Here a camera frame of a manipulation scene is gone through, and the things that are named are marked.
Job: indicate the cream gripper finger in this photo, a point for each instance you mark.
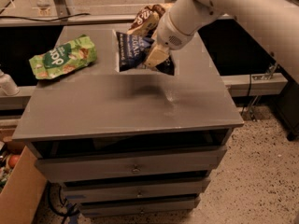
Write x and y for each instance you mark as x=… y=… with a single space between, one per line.
x=157 y=54

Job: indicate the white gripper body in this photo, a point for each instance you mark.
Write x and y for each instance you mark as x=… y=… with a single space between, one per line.
x=169 y=34

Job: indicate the blue kettle chip bag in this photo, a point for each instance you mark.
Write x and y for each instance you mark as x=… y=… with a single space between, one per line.
x=132 y=52

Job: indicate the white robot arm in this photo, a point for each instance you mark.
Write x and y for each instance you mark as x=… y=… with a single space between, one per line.
x=274 y=24

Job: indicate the brown white chip bag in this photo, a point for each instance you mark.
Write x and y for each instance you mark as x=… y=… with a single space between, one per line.
x=146 y=20

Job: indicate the green rice chip bag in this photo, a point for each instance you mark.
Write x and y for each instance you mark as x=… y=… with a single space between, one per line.
x=64 y=59

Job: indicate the grey drawer cabinet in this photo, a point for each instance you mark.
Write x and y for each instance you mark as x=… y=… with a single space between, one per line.
x=100 y=111

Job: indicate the top grey drawer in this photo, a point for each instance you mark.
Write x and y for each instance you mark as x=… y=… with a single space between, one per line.
x=131 y=164

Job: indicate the grey drawer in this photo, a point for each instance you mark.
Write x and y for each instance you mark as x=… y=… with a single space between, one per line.
x=137 y=190
x=131 y=164
x=140 y=207

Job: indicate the bottom grey drawer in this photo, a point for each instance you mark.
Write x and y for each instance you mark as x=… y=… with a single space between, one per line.
x=140 y=207

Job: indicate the middle grey drawer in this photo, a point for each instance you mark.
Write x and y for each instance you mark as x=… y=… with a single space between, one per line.
x=137 y=190

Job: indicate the red apple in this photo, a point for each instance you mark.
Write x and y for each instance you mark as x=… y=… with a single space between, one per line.
x=13 y=160

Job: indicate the cardboard box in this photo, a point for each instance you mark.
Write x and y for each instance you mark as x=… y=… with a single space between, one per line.
x=22 y=193

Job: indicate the white cylindrical post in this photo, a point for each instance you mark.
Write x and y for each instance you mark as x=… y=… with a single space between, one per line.
x=7 y=84

